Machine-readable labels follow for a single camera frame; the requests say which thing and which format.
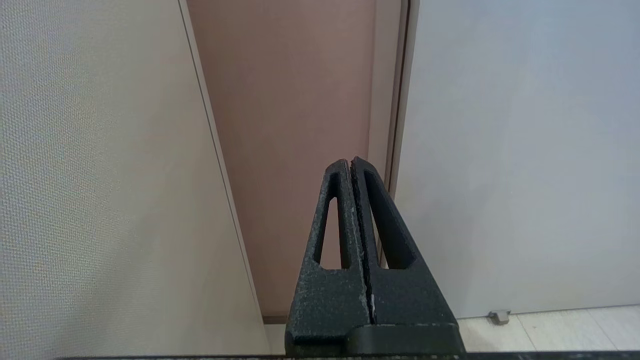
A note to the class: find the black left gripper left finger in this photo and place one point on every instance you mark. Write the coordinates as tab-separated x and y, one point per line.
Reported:
327	300

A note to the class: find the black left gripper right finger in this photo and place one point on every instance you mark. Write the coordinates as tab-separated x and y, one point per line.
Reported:
407	300

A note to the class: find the small grey door stop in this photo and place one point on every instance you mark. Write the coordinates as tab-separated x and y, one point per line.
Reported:
500	316

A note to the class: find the white room door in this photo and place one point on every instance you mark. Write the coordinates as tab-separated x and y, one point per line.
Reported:
525	165

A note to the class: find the beige cabinet panel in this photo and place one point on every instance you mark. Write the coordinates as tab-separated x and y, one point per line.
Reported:
110	200

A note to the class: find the beige door frame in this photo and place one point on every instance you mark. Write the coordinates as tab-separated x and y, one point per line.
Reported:
385	100

